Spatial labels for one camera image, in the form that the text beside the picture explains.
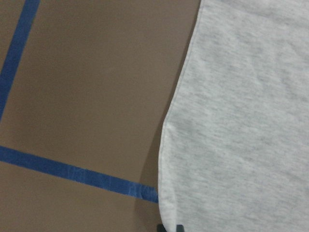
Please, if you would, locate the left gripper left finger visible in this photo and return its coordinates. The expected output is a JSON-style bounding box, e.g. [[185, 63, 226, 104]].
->
[[156, 224, 167, 232]]

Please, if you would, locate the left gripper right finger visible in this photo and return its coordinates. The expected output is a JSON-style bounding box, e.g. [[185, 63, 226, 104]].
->
[[176, 224, 184, 232]]

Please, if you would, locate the grey cartoon print t-shirt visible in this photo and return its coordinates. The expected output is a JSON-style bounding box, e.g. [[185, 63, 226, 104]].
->
[[158, 0, 309, 232]]

